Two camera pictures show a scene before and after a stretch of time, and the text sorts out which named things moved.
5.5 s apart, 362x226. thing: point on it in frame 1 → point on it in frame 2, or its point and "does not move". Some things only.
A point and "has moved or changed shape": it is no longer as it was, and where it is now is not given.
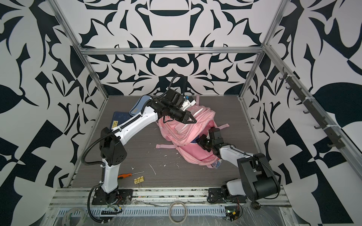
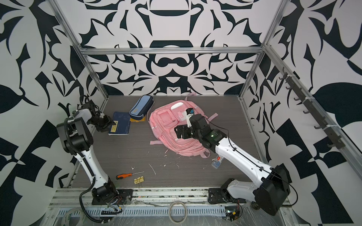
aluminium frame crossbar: (173, 50) does not move
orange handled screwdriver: (121, 176) does not move
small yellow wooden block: (139, 180) does not move
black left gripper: (186, 116) → (110, 122)
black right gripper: (201, 141) → (180, 132)
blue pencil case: (138, 108) does not move
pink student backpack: (184, 135) has moved or changed shape
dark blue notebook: (118, 117) does not move
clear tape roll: (185, 213) does not move
